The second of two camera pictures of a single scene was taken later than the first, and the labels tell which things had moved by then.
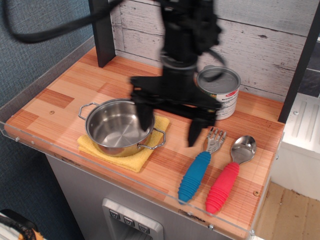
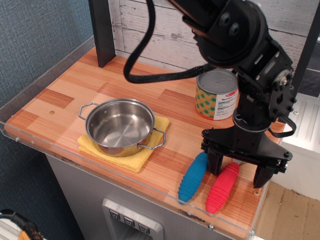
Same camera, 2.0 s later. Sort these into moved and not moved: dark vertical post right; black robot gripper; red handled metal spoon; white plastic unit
Moved: black robot gripper
Not moved: white plastic unit; red handled metal spoon; dark vertical post right
